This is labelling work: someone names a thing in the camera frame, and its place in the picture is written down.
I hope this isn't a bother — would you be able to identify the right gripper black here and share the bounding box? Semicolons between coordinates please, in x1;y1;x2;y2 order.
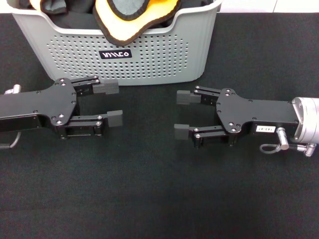
174;86;299;149

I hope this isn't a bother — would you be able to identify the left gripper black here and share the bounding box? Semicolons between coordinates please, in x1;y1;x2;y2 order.
0;76;124;139

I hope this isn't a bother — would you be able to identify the orange grey towel black trim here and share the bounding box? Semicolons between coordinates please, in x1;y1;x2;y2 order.
92;0;181;47

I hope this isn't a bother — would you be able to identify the grey perforated plastic storage box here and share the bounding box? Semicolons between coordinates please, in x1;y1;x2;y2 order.
6;0;223;87

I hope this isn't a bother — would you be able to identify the black tablecloth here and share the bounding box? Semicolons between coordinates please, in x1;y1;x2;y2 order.
0;11;319;239

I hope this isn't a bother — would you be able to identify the crumpled orange grey towel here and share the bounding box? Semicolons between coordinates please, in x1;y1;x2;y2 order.
24;0;68;15

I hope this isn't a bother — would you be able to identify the black cloth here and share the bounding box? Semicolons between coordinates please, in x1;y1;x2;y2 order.
52;0;215;30

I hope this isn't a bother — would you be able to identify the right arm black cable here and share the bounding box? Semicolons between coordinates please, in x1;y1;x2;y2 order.
260;126;319;158

